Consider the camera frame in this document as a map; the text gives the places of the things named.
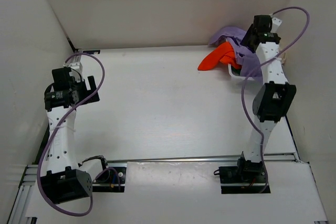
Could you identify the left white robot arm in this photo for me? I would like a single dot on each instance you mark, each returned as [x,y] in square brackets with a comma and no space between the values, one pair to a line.
[65,178]

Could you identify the green t shirt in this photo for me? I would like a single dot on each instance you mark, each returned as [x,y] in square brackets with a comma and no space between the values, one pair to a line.
[237,71]

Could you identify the purple t shirt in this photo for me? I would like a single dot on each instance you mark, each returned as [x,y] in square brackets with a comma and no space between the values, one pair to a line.
[234,35]

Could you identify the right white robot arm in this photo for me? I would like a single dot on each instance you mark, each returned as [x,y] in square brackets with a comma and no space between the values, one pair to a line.
[273,100]

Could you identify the aluminium frame rail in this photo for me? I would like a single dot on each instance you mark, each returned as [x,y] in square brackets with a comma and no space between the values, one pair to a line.
[171,126]

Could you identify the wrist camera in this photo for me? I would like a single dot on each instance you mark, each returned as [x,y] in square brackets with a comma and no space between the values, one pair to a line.
[76,67]
[276,22]

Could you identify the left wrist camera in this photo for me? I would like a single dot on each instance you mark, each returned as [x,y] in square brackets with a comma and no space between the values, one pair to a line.
[76,67]

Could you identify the white plastic basket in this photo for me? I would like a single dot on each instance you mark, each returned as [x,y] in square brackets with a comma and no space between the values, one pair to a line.
[234,75]

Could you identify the orange t shirt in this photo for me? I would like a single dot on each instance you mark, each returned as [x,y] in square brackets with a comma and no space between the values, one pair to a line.
[224,54]

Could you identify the blue label sticker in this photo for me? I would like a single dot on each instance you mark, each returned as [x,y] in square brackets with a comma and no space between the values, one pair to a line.
[92,52]

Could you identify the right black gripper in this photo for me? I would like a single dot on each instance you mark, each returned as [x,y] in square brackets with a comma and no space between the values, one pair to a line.
[248,36]

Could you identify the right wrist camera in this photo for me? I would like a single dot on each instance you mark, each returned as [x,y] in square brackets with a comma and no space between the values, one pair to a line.
[276,22]

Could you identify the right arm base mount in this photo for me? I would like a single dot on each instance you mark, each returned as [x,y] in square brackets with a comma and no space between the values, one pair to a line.
[246,183]

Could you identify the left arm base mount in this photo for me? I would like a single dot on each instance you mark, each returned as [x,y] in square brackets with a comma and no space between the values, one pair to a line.
[105,178]

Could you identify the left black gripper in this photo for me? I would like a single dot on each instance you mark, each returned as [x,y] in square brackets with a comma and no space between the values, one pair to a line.
[85,91]

